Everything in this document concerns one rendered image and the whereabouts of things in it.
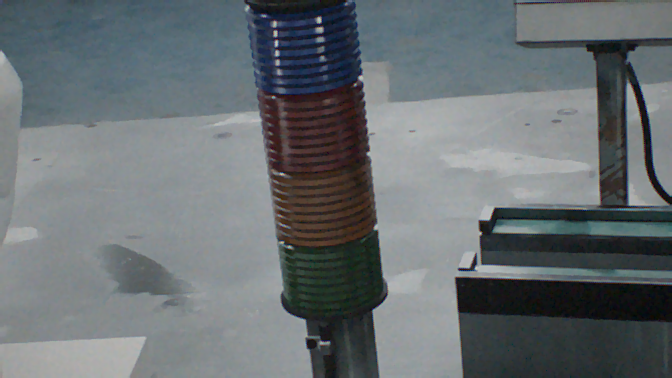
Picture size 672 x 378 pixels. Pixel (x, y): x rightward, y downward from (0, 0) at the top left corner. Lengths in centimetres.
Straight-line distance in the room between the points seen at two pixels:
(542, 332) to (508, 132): 67
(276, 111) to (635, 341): 41
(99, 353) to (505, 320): 37
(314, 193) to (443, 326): 51
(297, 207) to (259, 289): 60
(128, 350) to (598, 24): 51
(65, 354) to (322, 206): 50
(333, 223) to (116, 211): 86
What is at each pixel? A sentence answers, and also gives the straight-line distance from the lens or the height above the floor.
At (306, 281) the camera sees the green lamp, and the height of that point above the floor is 105.
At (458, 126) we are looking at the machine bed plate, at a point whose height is 80.
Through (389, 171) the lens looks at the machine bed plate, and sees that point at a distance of 156.
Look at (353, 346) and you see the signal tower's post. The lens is 77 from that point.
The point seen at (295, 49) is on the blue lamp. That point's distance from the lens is 68.
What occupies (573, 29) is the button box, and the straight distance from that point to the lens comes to 121.
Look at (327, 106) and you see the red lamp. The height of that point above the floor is 116.
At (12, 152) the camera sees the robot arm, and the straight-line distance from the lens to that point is 110.
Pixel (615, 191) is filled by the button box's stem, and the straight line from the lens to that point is 127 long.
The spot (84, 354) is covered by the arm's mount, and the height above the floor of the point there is 84.
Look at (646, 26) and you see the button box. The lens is 120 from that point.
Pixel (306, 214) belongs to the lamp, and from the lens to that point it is 71.
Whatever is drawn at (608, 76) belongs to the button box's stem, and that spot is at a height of 99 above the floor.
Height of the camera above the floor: 138
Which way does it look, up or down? 23 degrees down
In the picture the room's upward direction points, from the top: 6 degrees counter-clockwise
